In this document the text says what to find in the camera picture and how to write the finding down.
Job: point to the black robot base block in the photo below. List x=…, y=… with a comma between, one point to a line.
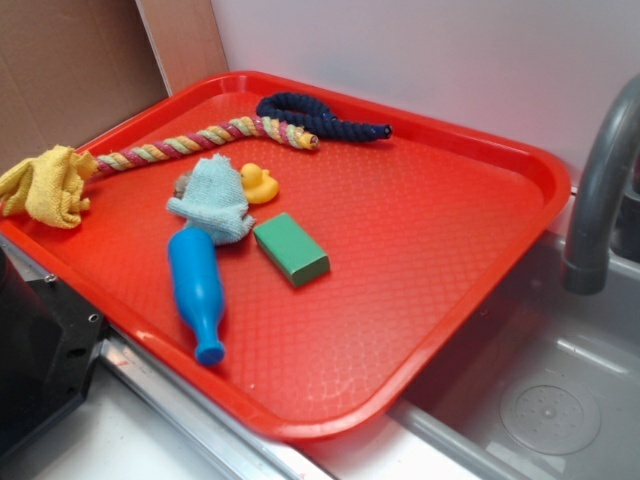
x=50, y=339

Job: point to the light blue cloth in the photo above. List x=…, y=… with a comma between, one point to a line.
x=210, y=197

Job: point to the yellow cloth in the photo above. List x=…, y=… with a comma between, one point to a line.
x=49, y=188

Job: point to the red plastic tray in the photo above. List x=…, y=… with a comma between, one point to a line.
x=418, y=229

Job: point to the green rectangular block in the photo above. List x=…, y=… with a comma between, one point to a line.
x=292, y=250

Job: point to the yellow rubber duck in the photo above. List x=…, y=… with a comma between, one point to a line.
x=258, y=185

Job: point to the blue plastic bottle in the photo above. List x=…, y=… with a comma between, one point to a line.
x=198, y=291

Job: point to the grey sink faucet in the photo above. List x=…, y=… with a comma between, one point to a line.
x=605, y=215

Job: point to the grey plastic sink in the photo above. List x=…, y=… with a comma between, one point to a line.
x=538, y=383

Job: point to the brown cardboard panel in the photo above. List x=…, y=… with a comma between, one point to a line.
x=72, y=70

